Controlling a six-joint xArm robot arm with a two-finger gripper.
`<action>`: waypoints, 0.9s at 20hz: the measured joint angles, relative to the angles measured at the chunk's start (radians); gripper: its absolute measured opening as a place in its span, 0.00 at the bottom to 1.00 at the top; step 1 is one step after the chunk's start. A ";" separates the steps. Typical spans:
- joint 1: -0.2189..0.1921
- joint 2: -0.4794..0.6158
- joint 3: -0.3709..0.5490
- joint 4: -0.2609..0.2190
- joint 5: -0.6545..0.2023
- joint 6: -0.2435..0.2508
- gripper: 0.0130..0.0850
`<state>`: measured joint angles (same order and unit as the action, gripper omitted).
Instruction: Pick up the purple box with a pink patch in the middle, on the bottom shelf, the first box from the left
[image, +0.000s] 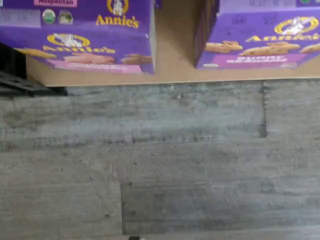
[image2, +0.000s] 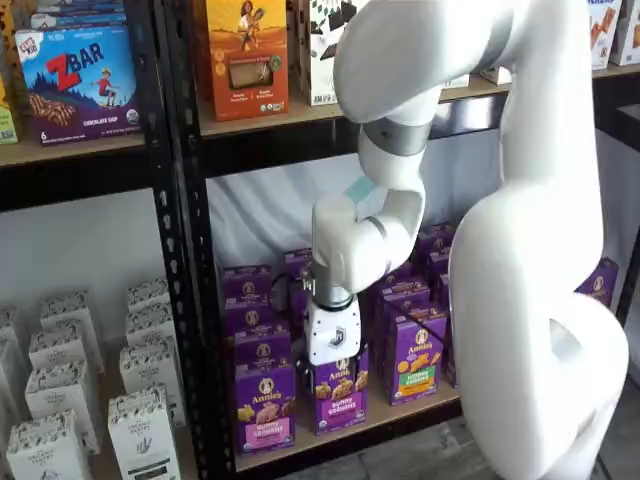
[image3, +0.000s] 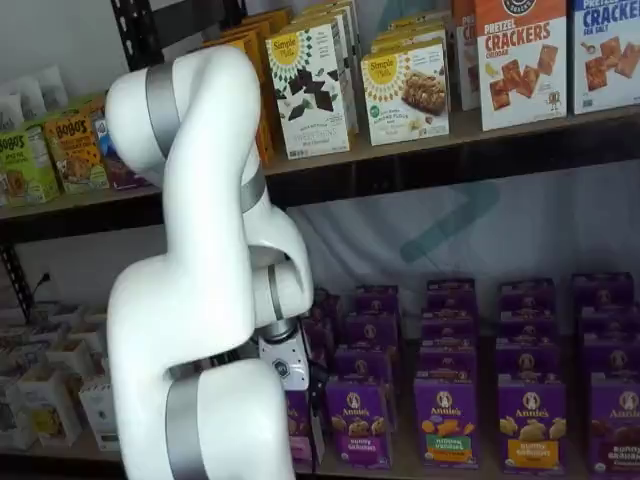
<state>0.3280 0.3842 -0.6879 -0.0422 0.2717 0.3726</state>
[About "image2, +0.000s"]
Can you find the black metal shelf beam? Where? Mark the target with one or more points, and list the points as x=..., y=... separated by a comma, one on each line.
x=75, y=182
x=275, y=150

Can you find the purple Annie's box pink patch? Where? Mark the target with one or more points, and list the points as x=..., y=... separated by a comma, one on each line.
x=265, y=410
x=247, y=282
x=262, y=347
x=252, y=315

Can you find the orange Revival box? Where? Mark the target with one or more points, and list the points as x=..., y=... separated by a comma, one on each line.
x=247, y=60

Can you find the yellow Bobo's box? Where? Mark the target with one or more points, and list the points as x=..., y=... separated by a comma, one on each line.
x=7, y=125

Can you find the white carton box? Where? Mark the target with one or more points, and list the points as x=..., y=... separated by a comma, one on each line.
x=45, y=455
x=10, y=360
x=150, y=365
x=147, y=292
x=55, y=347
x=65, y=307
x=147, y=322
x=57, y=395
x=142, y=440

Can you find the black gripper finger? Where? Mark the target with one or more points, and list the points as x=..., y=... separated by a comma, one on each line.
x=363, y=360
x=304, y=370

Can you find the white black-patterned box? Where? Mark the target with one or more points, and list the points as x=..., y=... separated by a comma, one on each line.
x=322, y=75

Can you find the purple Annie's chocolate grahams box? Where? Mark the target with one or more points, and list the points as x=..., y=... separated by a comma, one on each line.
x=597, y=282

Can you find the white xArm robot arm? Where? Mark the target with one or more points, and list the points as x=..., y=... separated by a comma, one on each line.
x=525, y=200

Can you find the blue Clif Kid box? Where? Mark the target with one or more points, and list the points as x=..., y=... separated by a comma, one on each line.
x=75, y=15

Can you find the black metal shelf post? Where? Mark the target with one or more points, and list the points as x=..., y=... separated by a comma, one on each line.
x=175, y=250

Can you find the blue Z Bar box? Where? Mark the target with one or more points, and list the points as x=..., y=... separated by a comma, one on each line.
x=75, y=90

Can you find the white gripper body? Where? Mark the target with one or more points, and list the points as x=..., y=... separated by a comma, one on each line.
x=332, y=335

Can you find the purple Annie's box green patch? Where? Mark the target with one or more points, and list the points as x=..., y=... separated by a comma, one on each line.
x=422, y=370
x=400, y=297

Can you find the blue sea salt crackers box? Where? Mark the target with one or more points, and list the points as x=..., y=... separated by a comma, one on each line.
x=602, y=35

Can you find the purple Annie's box violet patch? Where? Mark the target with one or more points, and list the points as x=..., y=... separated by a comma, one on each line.
x=297, y=260
x=340, y=400

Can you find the white snack box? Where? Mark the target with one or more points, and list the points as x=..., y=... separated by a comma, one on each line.
x=630, y=35

